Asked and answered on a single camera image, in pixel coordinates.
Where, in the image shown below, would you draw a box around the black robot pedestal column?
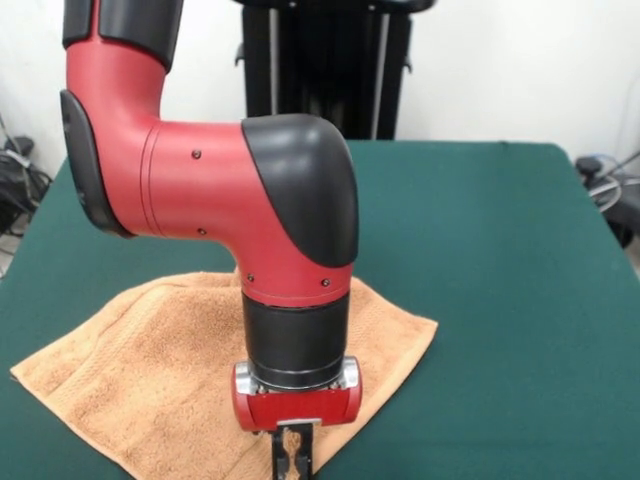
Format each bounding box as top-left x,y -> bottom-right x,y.
234,0 -> 416,141

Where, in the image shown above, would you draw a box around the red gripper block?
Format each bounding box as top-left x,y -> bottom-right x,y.
231,355 -> 363,480

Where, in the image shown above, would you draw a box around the dark green table cloth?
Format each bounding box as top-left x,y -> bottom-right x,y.
0,135 -> 640,480

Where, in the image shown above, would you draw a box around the peach terry towel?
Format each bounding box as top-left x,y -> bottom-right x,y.
9,270 -> 440,480

